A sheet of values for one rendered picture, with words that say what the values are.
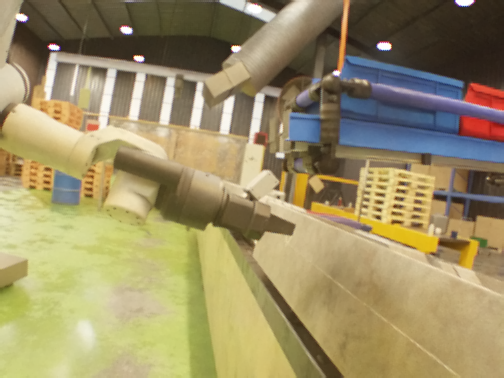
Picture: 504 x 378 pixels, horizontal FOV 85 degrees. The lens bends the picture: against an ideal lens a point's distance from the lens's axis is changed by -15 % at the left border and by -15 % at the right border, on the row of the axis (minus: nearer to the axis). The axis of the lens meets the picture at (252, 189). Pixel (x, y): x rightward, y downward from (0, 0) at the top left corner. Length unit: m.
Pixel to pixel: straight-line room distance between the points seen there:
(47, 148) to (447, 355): 0.54
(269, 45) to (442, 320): 7.48
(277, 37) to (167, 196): 7.42
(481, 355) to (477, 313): 0.04
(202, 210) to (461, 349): 0.36
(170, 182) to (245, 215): 0.12
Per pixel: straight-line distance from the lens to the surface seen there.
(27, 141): 0.50
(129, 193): 0.47
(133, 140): 0.50
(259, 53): 7.58
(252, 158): 6.30
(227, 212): 0.47
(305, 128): 0.54
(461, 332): 0.37
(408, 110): 0.67
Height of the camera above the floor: 1.08
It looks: 2 degrees down
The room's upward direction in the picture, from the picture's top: 9 degrees clockwise
